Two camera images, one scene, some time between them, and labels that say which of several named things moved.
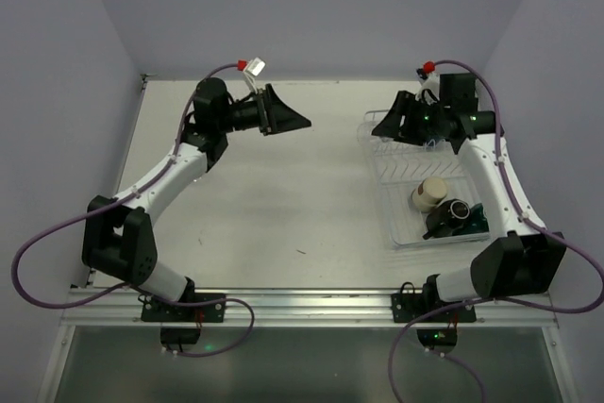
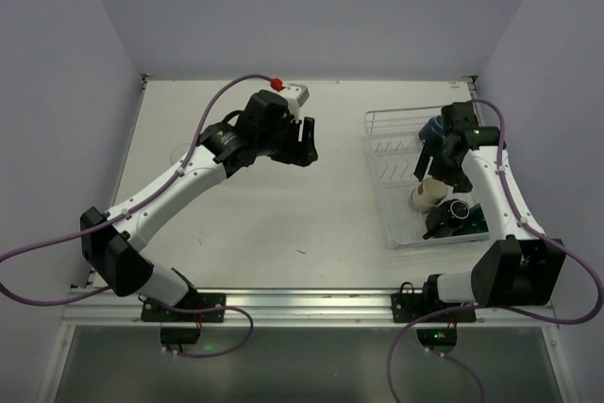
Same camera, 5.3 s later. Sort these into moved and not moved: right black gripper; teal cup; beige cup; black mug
Moved: right black gripper
Not moved: black mug; teal cup; beige cup
